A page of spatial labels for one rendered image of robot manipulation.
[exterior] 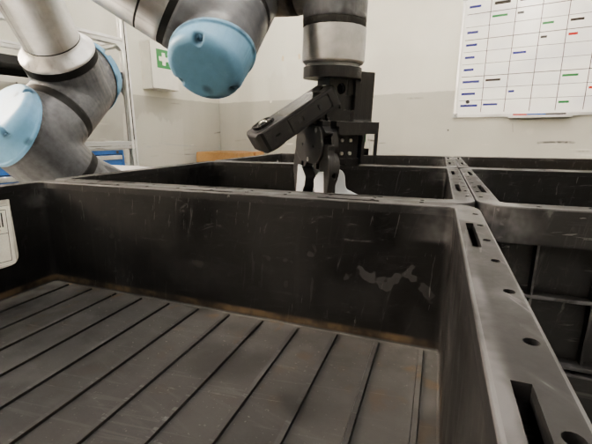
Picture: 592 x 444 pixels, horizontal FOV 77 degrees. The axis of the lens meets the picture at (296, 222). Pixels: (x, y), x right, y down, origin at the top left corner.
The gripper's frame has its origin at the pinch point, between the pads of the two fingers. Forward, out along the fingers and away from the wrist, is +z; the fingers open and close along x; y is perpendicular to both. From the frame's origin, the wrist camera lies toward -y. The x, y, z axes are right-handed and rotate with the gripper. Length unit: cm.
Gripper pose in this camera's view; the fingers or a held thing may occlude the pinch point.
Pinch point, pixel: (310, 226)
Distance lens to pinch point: 50.5
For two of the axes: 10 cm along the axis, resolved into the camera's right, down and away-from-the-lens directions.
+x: -4.1, -2.6, 8.7
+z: -0.3, 9.6, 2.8
